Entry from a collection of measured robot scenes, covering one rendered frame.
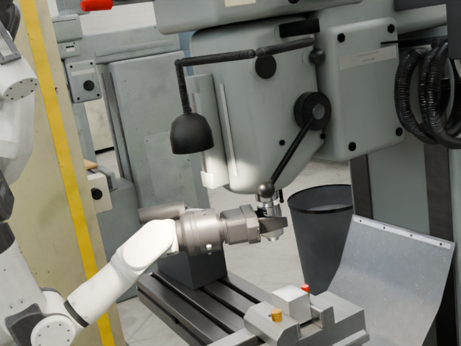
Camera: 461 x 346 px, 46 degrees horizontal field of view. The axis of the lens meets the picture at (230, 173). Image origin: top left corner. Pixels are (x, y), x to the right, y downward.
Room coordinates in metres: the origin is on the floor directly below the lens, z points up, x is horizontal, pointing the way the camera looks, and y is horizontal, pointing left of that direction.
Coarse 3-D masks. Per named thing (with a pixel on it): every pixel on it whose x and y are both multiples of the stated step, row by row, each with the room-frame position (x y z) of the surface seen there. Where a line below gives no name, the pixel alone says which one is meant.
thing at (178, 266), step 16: (192, 208) 1.56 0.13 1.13; (176, 256) 1.45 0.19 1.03; (192, 256) 1.40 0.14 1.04; (208, 256) 1.43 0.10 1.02; (224, 256) 1.46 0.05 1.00; (176, 272) 1.46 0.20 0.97; (192, 272) 1.39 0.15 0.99; (208, 272) 1.42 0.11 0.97; (224, 272) 1.45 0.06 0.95; (192, 288) 1.40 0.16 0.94
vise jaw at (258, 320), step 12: (252, 312) 1.02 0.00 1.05; (264, 312) 1.01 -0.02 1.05; (252, 324) 1.00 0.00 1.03; (264, 324) 0.98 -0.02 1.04; (276, 324) 0.96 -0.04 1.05; (288, 324) 0.95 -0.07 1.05; (264, 336) 0.96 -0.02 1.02; (276, 336) 0.93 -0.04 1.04; (288, 336) 0.94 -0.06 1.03; (300, 336) 0.95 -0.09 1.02
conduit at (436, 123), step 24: (432, 48) 1.00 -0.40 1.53; (408, 72) 0.96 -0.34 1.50; (432, 72) 0.91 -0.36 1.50; (456, 72) 1.03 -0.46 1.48; (408, 96) 0.96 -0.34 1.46; (432, 96) 0.90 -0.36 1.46; (456, 96) 1.04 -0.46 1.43; (408, 120) 0.96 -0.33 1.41; (432, 120) 0.91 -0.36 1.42; (456, 120) 1.00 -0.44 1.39; (456, 144) 0.93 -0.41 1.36
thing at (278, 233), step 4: (280, 208) 1.04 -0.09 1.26; (260, 212) 1.03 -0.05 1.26; (264, 212) 1.03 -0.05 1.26; (268, 212) 1.03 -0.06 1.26; (272, 212) 1.03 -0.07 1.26; (276, 212) 1.03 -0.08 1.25; (280, 212) 1.04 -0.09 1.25; (260, 216) 1.04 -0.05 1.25; (264, 216) 1.03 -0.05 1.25; (268, 216) 1.03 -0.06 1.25; (272, 216) 1.03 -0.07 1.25; (276, 216) 1.03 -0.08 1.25; (268, 232) 1.03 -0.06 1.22; (272, 232) 1.03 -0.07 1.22; (276, 232) 1.03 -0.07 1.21; (280, 232) 1.03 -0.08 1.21; (264, 236) 1.03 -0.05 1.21; (268, 236) 1.03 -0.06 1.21; (272, 236) 1.03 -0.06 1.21; (276, 236) 1.03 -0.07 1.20
